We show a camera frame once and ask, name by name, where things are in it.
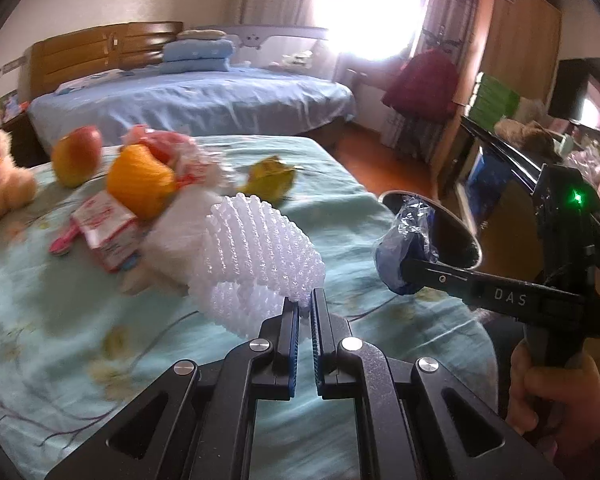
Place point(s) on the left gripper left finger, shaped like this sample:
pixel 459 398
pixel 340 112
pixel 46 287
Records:
pixel 195 421

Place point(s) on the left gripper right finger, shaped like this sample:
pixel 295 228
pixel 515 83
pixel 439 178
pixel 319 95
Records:
pixel 415 420

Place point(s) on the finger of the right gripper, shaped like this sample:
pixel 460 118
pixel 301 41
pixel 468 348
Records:
pixel 455 282

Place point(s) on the blue plastic wrapper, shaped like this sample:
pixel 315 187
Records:
pixel 408 238

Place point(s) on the white foam fruit net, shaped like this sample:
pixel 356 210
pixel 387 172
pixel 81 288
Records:
pixel 251 259

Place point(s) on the pink lollipop-shaped package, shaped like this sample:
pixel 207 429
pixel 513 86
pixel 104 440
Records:
pixel 64 242

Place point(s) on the black round trash bin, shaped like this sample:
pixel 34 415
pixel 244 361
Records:
pixel 456 245

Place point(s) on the person's right hand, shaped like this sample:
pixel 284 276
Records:
pixel 572 396

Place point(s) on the black tv cabinet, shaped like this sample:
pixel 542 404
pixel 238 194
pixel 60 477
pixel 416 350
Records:
pixel 496 200

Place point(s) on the brown plush toy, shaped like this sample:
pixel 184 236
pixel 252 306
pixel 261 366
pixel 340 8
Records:
pixel 530 139

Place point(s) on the green stacked boxes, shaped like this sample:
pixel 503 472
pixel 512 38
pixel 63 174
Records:
pixel 490 101

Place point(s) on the red hanging coat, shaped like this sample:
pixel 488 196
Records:
pixel 425 87

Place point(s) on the red white small carton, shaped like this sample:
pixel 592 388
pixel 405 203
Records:
pixel 110 229

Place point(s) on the black television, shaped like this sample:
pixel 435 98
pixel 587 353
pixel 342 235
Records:
pixel 576 94

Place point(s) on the yellow dried leaf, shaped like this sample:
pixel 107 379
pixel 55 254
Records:
pixel 270 180

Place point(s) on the wooden wardrobe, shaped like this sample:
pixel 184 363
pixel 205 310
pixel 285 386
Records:
pixel 514 41

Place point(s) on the orange fruit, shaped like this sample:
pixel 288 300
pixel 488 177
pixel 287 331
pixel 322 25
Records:
pixel 138 181

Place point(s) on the red white plastic bag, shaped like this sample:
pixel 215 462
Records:
pixel 191 162

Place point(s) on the red yellow apple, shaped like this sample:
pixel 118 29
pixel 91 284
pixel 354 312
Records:
pixel 76 156

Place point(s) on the wooden nightstand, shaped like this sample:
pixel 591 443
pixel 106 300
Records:
pixel 26 150

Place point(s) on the blue bed sheet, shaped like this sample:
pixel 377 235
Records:
pixel 240 101

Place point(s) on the folded blue blanket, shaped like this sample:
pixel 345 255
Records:
pixel 195 55

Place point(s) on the framed photo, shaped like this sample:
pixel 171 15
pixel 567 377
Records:
pixel 10 106

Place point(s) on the beige pillow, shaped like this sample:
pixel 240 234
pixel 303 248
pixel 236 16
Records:
pixel 201 34

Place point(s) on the wooden headboard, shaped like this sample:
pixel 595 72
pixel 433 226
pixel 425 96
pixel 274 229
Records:
pixel 89 51

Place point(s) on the grey bed guard rail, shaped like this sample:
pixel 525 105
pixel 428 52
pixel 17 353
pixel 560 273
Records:
pixel 296 49

